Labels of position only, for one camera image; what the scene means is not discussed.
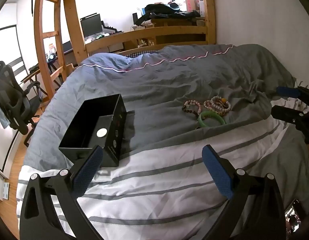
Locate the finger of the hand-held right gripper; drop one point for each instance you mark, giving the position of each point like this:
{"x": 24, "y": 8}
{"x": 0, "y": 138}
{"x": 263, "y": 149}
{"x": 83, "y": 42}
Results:
{"x": 284, "y": 113}
{"x": 287, "y": 91}

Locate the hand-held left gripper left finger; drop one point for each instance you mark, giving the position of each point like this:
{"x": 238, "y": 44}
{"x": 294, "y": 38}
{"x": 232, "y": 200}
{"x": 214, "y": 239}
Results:
{"x": 88, "y": 170}

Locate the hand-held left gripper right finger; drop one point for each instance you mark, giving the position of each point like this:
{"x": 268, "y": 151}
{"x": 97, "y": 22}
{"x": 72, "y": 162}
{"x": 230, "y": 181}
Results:
{"x": 217, "y": 170}

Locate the black box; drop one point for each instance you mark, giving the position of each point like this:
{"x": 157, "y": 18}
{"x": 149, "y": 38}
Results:
{"x": 110, "y": 142}

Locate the green jade bangle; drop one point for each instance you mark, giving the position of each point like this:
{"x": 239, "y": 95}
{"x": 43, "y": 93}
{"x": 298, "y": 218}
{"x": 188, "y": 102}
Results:
{"x": 207, "y": 120}

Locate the white striped bed sheet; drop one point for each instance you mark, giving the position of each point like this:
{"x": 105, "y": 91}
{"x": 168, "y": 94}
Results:
{"x": 157, "y": 192}

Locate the smartphone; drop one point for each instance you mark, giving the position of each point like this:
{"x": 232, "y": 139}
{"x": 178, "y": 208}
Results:
{"x": 293, "y": 215}

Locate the white sliding door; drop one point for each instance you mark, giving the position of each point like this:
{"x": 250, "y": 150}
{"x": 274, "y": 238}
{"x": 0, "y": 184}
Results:
{"x": 4, "y": 140}

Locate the grey duvet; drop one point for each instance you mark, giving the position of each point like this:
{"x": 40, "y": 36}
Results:
{"x": 157, "y": 87}

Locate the black office chair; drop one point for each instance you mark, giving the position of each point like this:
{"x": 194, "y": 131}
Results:
{"x": 12, "y": 97}

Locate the wooden desk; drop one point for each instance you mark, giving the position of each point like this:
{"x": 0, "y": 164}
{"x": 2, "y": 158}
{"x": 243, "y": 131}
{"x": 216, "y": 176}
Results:
{"x": 67, "y": 52}

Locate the cardboard box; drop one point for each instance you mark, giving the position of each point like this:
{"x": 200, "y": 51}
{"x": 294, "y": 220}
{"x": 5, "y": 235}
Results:
{"x": 191, "y": 3}

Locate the wooden ladder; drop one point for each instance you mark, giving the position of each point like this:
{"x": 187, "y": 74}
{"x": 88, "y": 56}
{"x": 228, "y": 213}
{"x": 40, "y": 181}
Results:
{"x": 44, "y": 45}

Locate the pile of dark clothes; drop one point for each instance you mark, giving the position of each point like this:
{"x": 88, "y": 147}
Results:
{"x": 169, "y": 11}

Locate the black computer monitor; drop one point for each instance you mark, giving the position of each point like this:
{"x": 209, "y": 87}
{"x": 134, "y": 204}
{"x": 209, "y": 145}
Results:
{"x": 90, "y": 26}

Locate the wooden bed frame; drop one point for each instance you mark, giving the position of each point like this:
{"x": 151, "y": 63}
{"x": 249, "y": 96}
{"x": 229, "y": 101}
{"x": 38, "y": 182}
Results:
{"x": 74, "y": 22}

